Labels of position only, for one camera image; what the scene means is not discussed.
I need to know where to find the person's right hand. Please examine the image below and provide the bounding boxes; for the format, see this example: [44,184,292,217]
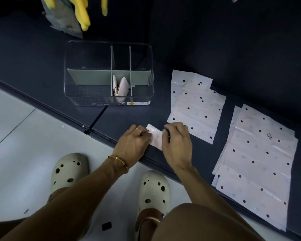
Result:
[161,122,193,171]

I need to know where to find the person's left hand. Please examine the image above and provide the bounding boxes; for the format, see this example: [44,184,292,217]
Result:
[112,124,152,171]

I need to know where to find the pink bags row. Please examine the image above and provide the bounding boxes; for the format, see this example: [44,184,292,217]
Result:
[167,69,227,145]

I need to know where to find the stack of polka dot bags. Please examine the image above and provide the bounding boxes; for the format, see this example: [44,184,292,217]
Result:
[211,104,299,232]

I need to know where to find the clear plastic organizer box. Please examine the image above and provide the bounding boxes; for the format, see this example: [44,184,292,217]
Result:
[63,40,155,107]

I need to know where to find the person's left forearm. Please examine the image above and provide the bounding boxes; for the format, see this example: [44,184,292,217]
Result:
[1,158,128,241]

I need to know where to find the person's right forearm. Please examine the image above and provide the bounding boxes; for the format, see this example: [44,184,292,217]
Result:
[177,163,264,241]

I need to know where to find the person's right leg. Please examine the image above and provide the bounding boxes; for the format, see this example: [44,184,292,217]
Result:
[135,203,241,241]

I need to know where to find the cream right clog shoe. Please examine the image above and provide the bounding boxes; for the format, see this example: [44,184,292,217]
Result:
[135,170,171,241]

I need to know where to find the cream clog shoe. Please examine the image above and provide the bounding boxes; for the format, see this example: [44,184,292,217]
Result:
[49,152,90,198]
[135,170,171,241]

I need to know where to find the cream left clog shoe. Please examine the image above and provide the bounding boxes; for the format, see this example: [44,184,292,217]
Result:
[49,152,90,198]

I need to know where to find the dark blue sofa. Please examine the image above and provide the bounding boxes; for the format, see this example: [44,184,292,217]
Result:
[0,0,301,241]

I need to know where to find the grey plush toy yellow feet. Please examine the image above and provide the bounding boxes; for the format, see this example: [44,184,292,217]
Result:
[40,0,108,32]

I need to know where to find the brown bead bracelet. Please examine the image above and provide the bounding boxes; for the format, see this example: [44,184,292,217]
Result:
[108,155,129,174]

